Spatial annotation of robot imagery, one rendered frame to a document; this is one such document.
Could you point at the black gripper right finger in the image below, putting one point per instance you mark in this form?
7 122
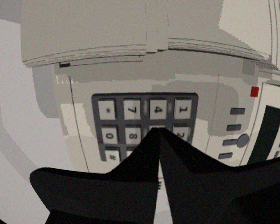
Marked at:
200 188

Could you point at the beige telephone handset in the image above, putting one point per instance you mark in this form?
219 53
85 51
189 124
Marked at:
66 31

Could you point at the grey telephone keypad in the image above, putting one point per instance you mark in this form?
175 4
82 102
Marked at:
122 120

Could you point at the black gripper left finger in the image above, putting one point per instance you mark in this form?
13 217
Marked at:
126 193

